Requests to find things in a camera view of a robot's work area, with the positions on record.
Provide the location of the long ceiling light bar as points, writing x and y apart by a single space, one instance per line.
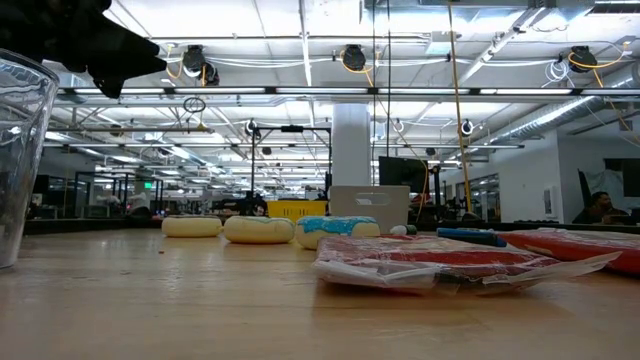
320 91

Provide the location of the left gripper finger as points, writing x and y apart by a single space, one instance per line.
110 75
125 47

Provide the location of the clear plastic container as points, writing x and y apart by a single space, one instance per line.
25 150

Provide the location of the chocolate iced toy donut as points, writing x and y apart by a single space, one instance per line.
191 227

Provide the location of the white square pillar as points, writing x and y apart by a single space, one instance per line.
351 145

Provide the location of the blue iced toy donut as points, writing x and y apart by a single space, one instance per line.
310 235

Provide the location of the short blue marker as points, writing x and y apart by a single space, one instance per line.
470 237

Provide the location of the person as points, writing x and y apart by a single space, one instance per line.
600 207

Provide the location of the mint iced toy donut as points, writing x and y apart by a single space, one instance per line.
259 232

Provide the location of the silver air duct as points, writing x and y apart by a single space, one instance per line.
550 117

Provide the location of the black monitor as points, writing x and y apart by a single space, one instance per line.
402 172

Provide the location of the red cracker packet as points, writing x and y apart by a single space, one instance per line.
575 247
425 260

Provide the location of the dark wall screen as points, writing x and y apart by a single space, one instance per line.
631 177

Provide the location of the green dropper bottle white cap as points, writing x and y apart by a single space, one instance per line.
402 230

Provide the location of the grey plastic bin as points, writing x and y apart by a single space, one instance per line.
370 210

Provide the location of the yellow plastic basket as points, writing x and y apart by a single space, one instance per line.
295 209

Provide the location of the black aluminium table frame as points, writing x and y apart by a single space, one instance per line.
75 226

